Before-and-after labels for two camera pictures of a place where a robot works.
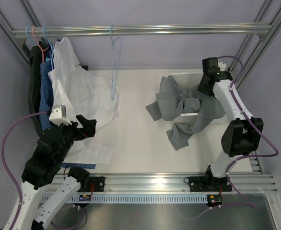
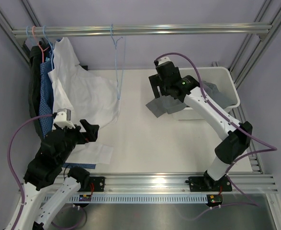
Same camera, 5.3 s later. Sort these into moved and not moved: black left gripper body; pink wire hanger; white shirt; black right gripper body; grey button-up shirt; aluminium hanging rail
Moved: grey button-up shirt; black right gripper body
Not moved: aluminium hanging rail; black left gripper body; pink wire hanger; white shirt
